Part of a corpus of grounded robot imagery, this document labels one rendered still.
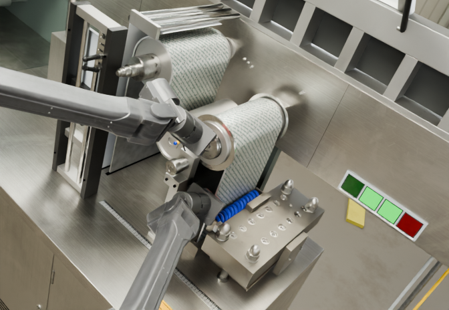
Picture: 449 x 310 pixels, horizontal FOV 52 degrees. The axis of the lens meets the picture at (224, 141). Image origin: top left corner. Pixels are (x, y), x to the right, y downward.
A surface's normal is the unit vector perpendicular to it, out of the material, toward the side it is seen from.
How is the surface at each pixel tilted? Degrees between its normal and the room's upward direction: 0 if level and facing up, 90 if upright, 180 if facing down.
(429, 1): 90
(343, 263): 0
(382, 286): 0
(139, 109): 20
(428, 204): 90
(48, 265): 90
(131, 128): 101
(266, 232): 0
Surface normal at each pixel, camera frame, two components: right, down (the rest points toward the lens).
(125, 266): 0.29, -0.79
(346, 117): -0.61, 0.29
